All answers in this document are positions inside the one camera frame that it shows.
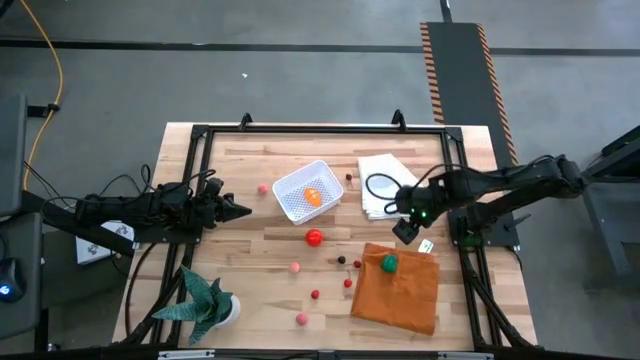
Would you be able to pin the snake plant in white pot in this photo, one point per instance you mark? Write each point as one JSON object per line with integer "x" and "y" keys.
{"x": 200, "y": 305}

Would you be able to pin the black computer mouse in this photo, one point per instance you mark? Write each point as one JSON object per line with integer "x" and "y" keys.
{"x": 7, "y": 282}

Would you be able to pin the green toy bell pepper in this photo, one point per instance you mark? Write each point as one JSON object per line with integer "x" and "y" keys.
{"x": 389, "y": 263}

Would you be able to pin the dark grey panel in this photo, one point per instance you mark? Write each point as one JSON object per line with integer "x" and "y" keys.
{"x": 10, "y": 150}

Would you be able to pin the red toy raspberry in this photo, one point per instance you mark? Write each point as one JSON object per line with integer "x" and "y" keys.
{"x": 315, "y": 294}

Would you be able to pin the red toy tomato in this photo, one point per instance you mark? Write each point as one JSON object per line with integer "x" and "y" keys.
{"x": 314, "y": 238}

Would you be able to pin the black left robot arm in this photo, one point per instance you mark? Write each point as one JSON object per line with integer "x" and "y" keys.
{"x": 125, "y": 210}

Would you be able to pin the dark grey equipment stand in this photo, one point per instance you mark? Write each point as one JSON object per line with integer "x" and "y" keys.
{"x": 610, "y": 225}

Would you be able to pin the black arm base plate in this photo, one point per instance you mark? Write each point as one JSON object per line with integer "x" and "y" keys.
{"x": 170, "y": 236}
{"x": 492, "y": 235}

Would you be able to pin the bright red toy cherry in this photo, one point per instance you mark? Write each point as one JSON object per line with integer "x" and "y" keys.
{"x": 347, "y": 283}

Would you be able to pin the white perforated plastic basket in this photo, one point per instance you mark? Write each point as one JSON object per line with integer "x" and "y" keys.
{"x": 295, "y": 205}

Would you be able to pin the orange toy bell pepper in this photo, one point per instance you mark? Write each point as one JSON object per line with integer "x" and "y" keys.
{"x": 313, "y": 197}

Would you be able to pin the dark grey desk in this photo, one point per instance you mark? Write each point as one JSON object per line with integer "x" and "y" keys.
{"x": 25, "y": 320}

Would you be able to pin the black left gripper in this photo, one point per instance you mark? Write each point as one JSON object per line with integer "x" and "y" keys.
{"x": 205, "y": 210}

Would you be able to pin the small white card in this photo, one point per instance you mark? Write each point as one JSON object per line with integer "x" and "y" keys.
{"x": 426, "y": 245}

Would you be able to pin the orange cloth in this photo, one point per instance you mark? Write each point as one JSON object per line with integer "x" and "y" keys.
{"x": 400, "y": 305}

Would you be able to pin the black aluminium table frame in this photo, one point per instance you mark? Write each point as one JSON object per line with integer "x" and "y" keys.
{"x": 325, "y": 130}

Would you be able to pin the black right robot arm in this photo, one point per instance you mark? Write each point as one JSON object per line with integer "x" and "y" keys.
{"x": 500, "y": 177}

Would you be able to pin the white cloth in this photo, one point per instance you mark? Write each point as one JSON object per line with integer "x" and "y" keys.
{"x": 385, "y": 167}

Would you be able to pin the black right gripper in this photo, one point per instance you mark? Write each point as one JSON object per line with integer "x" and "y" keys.
{"x": 415, "y": 205}

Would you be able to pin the white box with markers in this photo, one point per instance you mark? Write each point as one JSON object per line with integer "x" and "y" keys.
{"x": 92, "y": 250}

